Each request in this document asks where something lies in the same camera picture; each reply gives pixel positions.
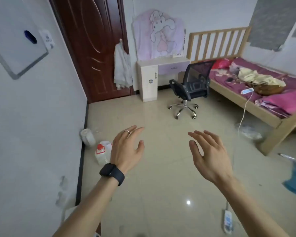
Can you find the cream cloth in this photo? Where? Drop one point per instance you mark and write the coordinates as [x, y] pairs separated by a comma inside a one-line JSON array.
[[251, 75]]

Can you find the person's left forearm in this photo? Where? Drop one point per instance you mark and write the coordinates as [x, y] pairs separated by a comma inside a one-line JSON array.
[[88, 209]]

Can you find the pink folded blanket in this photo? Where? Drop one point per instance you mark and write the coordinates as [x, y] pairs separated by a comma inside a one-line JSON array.
[[286, 101]]

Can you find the wooden bed frame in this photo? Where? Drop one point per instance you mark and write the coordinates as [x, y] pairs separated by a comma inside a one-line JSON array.
[[219, 31]]

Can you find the person's left hand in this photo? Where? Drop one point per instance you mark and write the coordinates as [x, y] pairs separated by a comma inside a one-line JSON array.
[[124, 150]]

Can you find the clear jug red cap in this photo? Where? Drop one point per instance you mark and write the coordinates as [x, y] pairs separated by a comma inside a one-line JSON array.
[[102, 155]]

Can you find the white whiteboard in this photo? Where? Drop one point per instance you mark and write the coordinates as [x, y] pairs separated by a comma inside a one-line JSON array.
[[9, 34]]

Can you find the person's right forearm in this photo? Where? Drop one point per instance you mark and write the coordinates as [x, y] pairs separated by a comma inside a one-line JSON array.
[[249, 209]]

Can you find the dark red wooden door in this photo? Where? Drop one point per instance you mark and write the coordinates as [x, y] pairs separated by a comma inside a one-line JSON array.
[[88, 46]]

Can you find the brown handbag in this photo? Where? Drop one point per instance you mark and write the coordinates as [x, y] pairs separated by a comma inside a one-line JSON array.
[[268, 89]]

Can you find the grey wall sheet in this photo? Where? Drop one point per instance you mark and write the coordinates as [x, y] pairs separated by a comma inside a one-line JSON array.
[[271, 22]]

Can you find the black smartwatch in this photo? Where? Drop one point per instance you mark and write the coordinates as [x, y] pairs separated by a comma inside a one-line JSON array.
[[112, 173]]

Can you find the white paper roll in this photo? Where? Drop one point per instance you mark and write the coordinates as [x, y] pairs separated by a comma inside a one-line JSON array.
[[87, 137]]

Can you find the pink cartoon cloth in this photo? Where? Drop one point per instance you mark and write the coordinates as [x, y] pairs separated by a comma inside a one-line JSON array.
[[160, 34]]

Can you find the black office chair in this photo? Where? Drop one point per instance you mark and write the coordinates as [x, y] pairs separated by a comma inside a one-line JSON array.
[[197, 71]]

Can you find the clear plastic bag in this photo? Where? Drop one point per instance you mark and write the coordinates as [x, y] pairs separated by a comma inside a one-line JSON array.
[[249, 132]]

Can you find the white hanging garment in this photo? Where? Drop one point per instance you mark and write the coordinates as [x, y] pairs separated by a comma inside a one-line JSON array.
[[122, 66]]

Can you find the black phone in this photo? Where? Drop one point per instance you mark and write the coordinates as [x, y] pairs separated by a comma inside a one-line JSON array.
[[230, 79]]

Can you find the red floral pillow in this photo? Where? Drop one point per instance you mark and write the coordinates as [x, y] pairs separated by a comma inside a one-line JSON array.
[[220, 64]]

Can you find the white dressing table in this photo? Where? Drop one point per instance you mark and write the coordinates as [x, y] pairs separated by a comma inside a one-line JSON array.
[[148, 71]]

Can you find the white wall socket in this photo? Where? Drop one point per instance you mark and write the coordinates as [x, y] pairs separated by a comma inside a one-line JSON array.
[[46, 39]]

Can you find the purple drawer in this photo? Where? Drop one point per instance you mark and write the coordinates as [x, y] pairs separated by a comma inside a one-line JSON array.
[[172, 68]]

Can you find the white power strip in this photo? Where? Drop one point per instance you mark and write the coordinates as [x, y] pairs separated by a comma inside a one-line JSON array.
[[227, 220]]

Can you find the person's right hand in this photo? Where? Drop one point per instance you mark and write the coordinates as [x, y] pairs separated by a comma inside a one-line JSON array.
[[212, 162]]

